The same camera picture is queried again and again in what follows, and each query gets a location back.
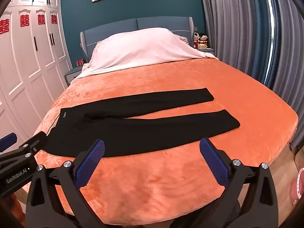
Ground grey pleated curtain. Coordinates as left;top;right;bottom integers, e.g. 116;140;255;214
198;0;304;150

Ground black pants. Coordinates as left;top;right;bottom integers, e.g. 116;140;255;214
45;88;241;158

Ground blue padded headboard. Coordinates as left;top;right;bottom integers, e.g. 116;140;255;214
80;17;194;60

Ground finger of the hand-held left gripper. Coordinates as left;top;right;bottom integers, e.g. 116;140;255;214
0;133;18;150
0;131;48;164

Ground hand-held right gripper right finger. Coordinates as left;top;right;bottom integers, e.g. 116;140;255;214
199;137;280;228

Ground blue nightstand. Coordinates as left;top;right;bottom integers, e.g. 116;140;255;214
65;65;84;86
195;47;215;55

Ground orange plush blanket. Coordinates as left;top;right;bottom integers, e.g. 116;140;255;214
30;57;299;220

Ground white wardrobe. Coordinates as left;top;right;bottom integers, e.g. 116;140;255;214
0;0;72;149

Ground pink plastic object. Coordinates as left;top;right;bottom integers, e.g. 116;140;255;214
291;167;304;205

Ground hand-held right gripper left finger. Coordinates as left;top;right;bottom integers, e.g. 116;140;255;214
26;138;105;228

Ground white duvet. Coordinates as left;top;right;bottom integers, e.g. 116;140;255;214
76;28;219;79

